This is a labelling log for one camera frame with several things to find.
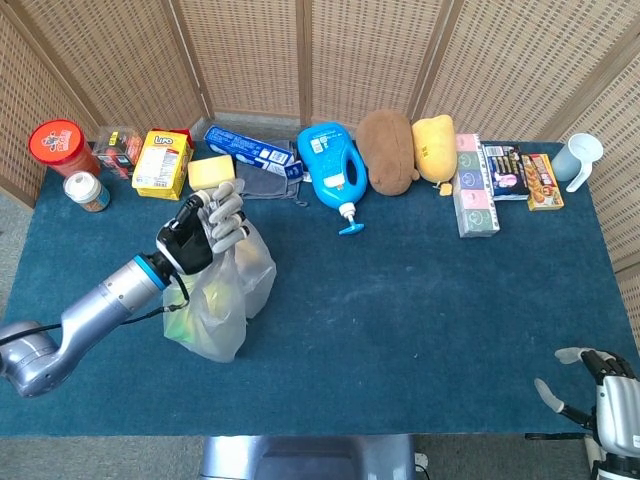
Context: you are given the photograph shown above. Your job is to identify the pastel tissue pack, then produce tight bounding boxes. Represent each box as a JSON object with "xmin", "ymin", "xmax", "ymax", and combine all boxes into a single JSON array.
[{"xmin": 452, "ymin": 133, "xmax": 501, "ymax": 239}]

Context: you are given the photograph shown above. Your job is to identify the yellow plush toy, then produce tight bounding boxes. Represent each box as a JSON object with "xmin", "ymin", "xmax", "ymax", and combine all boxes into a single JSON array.
[{"xmin": 411, "ymin": 114, "xmax": 459, "ymax": 196}]

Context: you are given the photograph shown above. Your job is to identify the yellow tea box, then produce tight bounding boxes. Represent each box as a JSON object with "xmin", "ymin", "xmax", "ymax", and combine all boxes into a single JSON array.
[{"xmin": 131, "ymin": 128, "xmax": 195, "ymax": 202}]

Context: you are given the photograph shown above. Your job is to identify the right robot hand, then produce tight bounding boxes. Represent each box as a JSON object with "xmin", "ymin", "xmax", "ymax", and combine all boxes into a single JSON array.
[{"xmin": 533, "ymin": 347, "xmax": 640, "ymax": 456}]

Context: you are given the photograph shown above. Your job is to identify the blue carpet table cover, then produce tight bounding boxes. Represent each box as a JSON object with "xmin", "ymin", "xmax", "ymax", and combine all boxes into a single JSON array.
[{"xmin": 0, "ymin": 139, "xmax": 640, "ymax": 439}]

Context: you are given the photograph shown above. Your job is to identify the clear plastic bag with items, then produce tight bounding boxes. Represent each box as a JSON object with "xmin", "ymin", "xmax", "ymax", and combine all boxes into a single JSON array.
[{"xmin": 162, "ymin": 219, "xmax": 278, "ymax": 364}]

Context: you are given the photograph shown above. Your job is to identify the yellow red curry box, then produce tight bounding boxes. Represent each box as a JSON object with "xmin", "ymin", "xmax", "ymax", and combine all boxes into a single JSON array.
[{"xmin": 519, "ymin": 152, "xmax": 565, "ymax": 212}]

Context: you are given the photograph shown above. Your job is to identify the clear plastic box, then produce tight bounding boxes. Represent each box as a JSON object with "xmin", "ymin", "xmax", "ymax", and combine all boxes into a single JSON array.
[{"xmin": 92, "ymin": 125, "xmax": 146, "ymax": 180}]

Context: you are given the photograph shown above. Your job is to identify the grey cloth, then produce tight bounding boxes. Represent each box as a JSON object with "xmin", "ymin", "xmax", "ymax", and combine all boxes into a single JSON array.
[{"xmin": 234, "ymin": 139, "xmax": 310, "ymax": 207}]

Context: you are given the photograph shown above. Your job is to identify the blue pump detergent bottle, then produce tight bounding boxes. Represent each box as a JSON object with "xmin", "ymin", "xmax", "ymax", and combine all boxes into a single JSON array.
[{"xmin": 296, "ymin": 122, "xmax": 371, "ymax": 237}]

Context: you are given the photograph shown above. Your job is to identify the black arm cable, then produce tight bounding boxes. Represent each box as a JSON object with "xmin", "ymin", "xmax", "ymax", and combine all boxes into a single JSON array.
[{"xmin": 0, "ymin": 271, "xmax": 191, "ymax": 347}]

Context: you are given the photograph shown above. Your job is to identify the blue toothpaste box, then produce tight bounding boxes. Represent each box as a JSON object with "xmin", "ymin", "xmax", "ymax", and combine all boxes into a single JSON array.
[{"xmin": 203, "ymin": 124, "xmax": 305, "ymax": 180}]

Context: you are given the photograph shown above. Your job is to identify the pale blue measuring cup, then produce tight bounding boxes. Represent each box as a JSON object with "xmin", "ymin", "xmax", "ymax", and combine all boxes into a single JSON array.
[{"xmin": 551, "ymin": 132, "xmax": 605, "ymax": 194}]

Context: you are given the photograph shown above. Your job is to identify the dark snack packet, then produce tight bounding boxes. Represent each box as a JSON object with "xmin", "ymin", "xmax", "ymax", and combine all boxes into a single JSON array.
[{"xmin": 480, "ymin": 143, "xmax": 530, "ymax": 202}]

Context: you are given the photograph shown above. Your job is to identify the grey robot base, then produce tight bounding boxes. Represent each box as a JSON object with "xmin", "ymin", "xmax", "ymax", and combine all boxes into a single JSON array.
[{"xmin": 199, "ymin": 433, "xmax": 419, "ymax": 480}]

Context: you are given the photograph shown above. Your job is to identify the wicker folding screen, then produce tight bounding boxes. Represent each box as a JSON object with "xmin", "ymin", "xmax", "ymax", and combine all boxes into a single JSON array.
[{"xmin": 0, "ymin": 0, "xmax": 640, "ymax": 351}]

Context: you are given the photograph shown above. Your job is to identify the red lidded canister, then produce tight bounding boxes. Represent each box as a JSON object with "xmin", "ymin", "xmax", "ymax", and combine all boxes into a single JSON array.
[{"xmin": 28, "ymin": 118, "xmax": 104, "ymax": 179}]

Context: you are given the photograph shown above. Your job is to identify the brown capybara plush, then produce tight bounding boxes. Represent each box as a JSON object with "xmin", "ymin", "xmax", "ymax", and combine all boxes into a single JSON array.
[{"xmin": 355, "ymin": 109, "xmax": 421, "ymax": 197}]

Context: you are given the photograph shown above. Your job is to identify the yellow sponge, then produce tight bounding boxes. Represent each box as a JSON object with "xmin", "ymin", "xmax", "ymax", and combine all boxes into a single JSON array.
[{"xmin": 187, "ymin": 154, "xmax": 237, "ymax": 192}]

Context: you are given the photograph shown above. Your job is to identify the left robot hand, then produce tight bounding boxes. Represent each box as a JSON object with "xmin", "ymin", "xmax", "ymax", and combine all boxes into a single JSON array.
[{"xmin": 155, "ymin": 180, "xmax": 250, "ymax": 276}]

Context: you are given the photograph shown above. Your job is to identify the small white-lidded jar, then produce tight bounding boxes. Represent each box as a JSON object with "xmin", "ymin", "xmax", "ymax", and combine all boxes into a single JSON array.
[{"xmin": 62, "ymin": 171, "xmax": 111, "ymax": 214}]

